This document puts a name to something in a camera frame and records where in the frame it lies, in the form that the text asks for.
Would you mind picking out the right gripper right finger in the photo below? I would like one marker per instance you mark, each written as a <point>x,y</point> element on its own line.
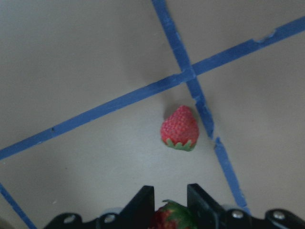
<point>209,214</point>

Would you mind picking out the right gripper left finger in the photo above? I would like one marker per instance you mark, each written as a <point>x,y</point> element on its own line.
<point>137,214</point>

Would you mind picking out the red strawberry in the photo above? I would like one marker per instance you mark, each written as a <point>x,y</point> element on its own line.
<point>180,130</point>
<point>172,216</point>

